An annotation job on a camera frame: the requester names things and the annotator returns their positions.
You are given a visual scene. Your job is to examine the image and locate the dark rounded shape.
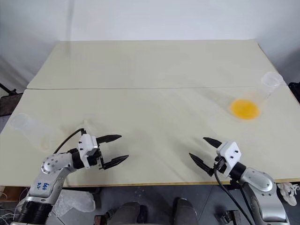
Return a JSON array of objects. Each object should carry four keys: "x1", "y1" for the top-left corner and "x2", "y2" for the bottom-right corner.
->
[
  {"x1": 112, "y1": 201, "x2": 149, "y2": 225},
  {"x1": 172, "y1": 197, "x2": 200, "y2": 225}
]

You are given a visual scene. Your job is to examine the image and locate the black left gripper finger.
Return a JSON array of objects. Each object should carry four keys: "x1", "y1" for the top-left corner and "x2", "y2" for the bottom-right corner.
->
[
  {"x1": 102, "y1": 154, "x2": 130, "y2": 170},
  {"x1": 97, "y1": 134, "x2": 122, "y2": 144}
]

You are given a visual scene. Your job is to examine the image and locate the small clear plastic cup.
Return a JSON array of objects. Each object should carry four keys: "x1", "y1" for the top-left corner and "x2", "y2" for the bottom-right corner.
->
[{"x1": 10, "y1": 113, "x2": 53, "y2": 151}]

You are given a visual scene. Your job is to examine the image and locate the clear plastic bag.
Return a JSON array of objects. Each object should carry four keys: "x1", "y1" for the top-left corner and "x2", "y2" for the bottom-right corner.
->
[{"x1": 55, "y1": 189, "x2": 96, "y2": 212}]

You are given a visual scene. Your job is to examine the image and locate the black stand with bar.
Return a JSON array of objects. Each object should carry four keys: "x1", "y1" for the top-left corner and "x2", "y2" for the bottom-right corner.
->
[{"x1": 0, "y1": 81, "x2": 17, "y2": 118}]

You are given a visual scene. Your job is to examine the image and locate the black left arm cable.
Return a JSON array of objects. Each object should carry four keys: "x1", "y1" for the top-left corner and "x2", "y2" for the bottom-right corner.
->
[{"x1": 53, "y1": 127, "x2": 86, "y2": 154}]

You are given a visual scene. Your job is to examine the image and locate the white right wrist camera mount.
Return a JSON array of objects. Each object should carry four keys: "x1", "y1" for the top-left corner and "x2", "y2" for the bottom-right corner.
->
[{"x1": 216, "y1": 141, "x2": 242, "y2": 177}]

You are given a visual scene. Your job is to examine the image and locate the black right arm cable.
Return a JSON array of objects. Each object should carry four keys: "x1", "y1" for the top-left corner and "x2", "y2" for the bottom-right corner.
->
[{"x1": 212, "y1": 161, "x2": 253, "y2": 225}]

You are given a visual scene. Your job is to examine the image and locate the thin white wires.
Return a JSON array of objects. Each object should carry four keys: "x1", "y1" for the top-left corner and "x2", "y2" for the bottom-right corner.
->
[{"x1": 0, "y1": 185, "x2": 32, "y2": 223}]

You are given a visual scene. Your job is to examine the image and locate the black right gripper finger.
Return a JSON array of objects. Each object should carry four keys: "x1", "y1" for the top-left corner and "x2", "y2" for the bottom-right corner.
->
[
  {"x1": 188, "y1": 152, "x2": 213, "y2": 175},
  {"x1": 202, "y1": 137, "x2": 221, "y2": 149}
]

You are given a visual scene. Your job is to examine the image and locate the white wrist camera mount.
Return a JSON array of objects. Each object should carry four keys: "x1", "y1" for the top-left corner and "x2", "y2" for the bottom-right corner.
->
[
  {"x1": 78, "y1": 134, "x2": 98, "y2": 169},
  {"x1": 216, "y1": 141, "x2": 242, "y2": 177}
]

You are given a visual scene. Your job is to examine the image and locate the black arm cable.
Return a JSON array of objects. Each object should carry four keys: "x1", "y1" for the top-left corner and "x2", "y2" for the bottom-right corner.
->
[
  {"x1": 53, "y1": 127, "x2": 86, "y2": 154},
  {"x1": 212, "y1": 161, "x2": 253, "y2": 225}
]

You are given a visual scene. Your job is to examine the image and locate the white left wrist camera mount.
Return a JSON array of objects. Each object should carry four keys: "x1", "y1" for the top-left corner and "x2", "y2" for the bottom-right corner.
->
[{"x1": 78, "y1": 134, "x2": 98, "y2": 169}]

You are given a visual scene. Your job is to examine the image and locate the large clear cup orange liquid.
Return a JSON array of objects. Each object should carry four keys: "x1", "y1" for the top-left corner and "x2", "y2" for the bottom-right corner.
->
[{"x1": 228, "y1": 71, "x2": 285, "y2": 123}]

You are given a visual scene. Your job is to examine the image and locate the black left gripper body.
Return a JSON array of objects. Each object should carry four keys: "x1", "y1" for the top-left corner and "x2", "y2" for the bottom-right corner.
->
[{"x1": 88, "y1": 142, "x2": 105, "y2": 170}]

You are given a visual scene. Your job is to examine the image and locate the white sneaker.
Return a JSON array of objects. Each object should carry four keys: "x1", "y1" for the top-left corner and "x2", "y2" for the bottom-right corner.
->
[{"x1": 277, "y1": 182, "x2": 300, "y2": 209}]

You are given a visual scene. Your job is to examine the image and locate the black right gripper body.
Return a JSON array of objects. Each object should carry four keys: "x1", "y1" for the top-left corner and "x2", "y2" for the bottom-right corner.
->
[{"x1": 209, "y1": 156, "x2": 230, "y2": 177}]

